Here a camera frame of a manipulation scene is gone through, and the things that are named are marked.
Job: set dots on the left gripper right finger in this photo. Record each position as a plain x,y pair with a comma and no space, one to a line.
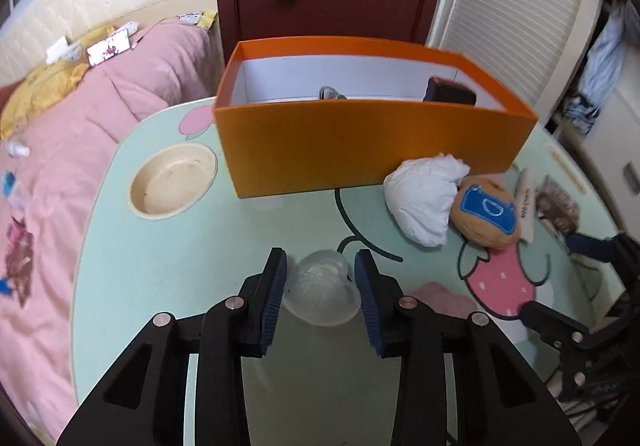
461,379

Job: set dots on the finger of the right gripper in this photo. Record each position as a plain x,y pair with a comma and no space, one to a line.
621,251
604,363

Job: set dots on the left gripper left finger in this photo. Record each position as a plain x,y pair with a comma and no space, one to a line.
141,399

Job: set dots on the brown playing card box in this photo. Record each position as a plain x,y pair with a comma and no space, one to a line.
556,207

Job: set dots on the white cosmetic tube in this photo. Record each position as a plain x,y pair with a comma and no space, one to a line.
525,205

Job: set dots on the brown bear plush pouch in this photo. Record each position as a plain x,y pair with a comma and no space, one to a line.
484,213

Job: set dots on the clear heart plastic case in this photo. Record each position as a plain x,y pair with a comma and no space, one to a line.
320,291

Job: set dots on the white cloth bag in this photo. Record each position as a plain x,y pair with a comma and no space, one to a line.
419,195

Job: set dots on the black wallet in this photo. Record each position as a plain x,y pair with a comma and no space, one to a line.
441,90

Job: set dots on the orange cardboard box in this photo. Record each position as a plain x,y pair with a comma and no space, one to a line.
279,138

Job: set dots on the silver metal funnel cup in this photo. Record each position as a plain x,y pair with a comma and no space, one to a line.
329,93

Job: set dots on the mint green folding table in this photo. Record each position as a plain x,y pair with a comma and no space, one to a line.
316,385

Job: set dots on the pink quilt bed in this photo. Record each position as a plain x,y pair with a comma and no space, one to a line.
70,147

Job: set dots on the white louvered door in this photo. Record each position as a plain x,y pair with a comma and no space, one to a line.
534,47

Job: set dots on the yellow pillow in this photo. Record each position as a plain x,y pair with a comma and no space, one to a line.
49,84

